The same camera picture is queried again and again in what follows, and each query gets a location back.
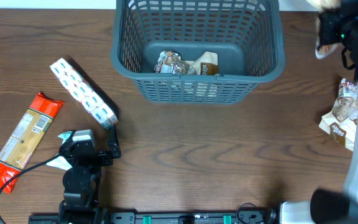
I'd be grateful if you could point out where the teal snack pouch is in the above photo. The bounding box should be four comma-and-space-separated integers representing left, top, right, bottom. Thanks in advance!
46, 131, 73, 170

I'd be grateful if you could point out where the beige mushroom pouch brown header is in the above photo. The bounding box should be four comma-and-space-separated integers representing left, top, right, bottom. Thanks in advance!
306, 0, 341, 60

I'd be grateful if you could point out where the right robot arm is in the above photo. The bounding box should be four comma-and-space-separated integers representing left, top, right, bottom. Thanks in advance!
264, 1, 358, 223

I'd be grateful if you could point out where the mushroom pouch with label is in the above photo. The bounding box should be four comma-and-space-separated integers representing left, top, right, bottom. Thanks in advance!
154, 51, 219, 75

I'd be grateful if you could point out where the orange spaghetti packet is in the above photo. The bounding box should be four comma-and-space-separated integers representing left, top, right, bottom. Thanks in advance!
0, 93, 65, 187

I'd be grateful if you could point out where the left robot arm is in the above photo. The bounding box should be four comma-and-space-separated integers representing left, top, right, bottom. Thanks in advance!
57, 125, 121, 223

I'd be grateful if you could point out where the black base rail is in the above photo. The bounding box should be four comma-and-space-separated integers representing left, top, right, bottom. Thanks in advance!
27, 208, 279, 224

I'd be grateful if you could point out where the grey plastic basket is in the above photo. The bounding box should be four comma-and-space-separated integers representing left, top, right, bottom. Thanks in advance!
111, 0, 285, 105

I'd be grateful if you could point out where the tissue pack multipack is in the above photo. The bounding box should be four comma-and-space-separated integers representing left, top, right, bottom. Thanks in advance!
50, 58, 118, 130

